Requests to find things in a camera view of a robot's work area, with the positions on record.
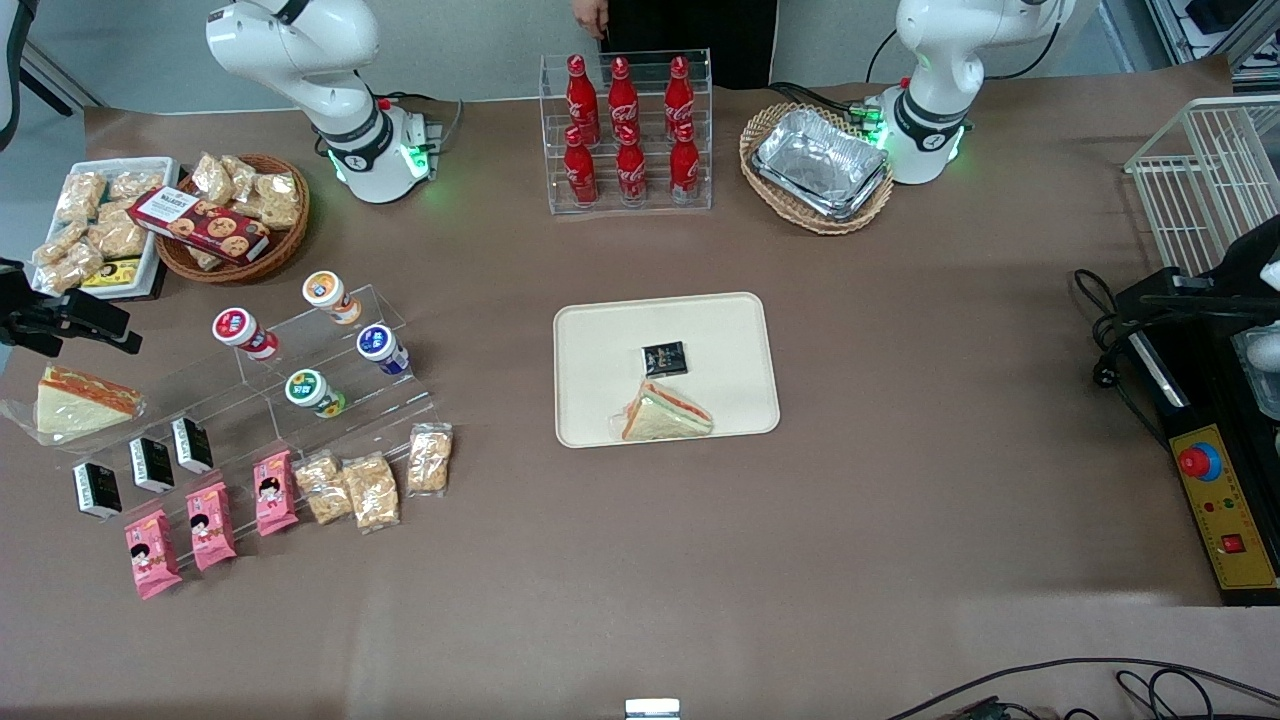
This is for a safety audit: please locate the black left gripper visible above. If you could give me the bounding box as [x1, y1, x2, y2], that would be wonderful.
[1140, 215, 1280, 323]

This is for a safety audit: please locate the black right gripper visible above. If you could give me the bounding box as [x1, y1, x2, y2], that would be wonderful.
[0, 258, 143, 358]

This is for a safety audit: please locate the green gum bottle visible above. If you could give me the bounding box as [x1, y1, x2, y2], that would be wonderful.
[285, 369, 347, 418]

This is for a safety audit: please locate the red gum bottle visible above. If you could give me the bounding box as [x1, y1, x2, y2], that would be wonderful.
[212, 307, 280, 361]

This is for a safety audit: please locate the orange gum bottle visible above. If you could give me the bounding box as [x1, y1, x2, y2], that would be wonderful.
[302, 271, 363, 326]

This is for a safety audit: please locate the blue gum bottle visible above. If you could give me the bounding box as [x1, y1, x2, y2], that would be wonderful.
[357, 324, 411, 377]

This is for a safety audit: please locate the aluminium foil tray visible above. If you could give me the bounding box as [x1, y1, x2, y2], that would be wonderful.
[755, 108, 889, 201]
[760, 160, 892, 220]

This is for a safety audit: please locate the beige plastic tray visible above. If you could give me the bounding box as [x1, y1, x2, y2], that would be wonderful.
[553, 291, 781, 449]

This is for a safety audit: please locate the yellow and black packet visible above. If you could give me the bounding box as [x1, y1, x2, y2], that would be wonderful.
[78, 257, 141, 291]

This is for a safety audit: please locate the wrapped triangle sandwich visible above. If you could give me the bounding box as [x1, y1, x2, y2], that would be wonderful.
[610, 378, 715, 443]
[0, 363, 149, 447]

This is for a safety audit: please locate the red cookie box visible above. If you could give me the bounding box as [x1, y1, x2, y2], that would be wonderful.
[128, 186, 272, 265]

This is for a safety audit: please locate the small black carton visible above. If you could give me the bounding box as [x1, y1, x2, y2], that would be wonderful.
[129, 437, 176, 495]
[73, 461, 123, 520]
[171, 416, 215, 475]

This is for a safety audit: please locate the white rectangular dish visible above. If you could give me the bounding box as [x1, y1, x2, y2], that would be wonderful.
[30, 157, 181, 301]

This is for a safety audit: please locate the brown wicker basket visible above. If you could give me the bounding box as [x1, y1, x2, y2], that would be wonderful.
[155, 153, 311, 286]

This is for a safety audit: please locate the black and yellow control box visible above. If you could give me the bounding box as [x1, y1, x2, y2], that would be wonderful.
[1113, 268, 1280, 607]

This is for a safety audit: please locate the clear acrylic stepped display stand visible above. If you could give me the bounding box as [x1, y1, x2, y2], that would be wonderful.
[60, 283, 441, 501]

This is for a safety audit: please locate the pink snack packet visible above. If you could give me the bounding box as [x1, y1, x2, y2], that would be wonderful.
[185, 482, 239, 573]
[252, 449, 300, 538]
[124, 508, 184, 601]

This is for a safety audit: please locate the clear bag of nut brittle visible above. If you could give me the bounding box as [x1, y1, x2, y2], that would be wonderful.
[406, 423, 454, 498]
[294, 451, 353, 527]
[342, 452, 402, 535]

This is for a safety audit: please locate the light wicker basket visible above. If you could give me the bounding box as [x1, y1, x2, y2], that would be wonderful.
[739, 102, 895, 236]

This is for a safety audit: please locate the clear acrylic bottle rack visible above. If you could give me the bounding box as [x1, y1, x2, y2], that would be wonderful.
[540, 48, 713, 216]

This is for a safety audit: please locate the red cola bottle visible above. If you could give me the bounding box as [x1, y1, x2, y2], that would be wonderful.
[669, 120, 701, 204]
[664, 55, 695, 136]
[615, 122, 649, 206]
[563, 125, 599, 208]
[566, 54, 601, 147]
[608, 56, 641, 141]

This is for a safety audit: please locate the person in black trousers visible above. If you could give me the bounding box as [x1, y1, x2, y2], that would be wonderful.
[572, 0, 779, 91]

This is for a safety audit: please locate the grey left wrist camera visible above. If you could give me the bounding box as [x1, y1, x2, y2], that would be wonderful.
[1235, 330, 1280, 419]

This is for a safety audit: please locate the black power cable with plug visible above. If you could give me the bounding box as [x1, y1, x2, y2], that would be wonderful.
[1073, 268, 1171, 446]

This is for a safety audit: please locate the white wire basket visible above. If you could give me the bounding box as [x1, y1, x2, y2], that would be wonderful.
[1124, 95, 1280, 276]

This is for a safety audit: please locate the dark metal rail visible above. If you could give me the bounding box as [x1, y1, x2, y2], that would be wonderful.
[20, 40, 101, 109]

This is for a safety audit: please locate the aluminium frame shelf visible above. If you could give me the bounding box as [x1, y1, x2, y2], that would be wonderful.
[1145, 0, 1280, 86]

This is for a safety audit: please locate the thin black cable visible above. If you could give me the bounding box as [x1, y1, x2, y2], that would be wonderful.
[985, 20, 1061, 81]
[865, 28, 901, 83]

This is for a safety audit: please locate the black cable at arm base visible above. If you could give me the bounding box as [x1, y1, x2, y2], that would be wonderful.
[375, 92, 466, 151]

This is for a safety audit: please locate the looped black cable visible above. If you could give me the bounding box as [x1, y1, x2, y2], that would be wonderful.
[1115, 667, 1216, 720]

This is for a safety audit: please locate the long black cable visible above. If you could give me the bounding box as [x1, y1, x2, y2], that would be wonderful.
[885, 657, 1280, 720]

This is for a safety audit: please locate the black cable bundle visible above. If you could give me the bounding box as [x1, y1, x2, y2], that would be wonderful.
[765, 80, 881, 126]

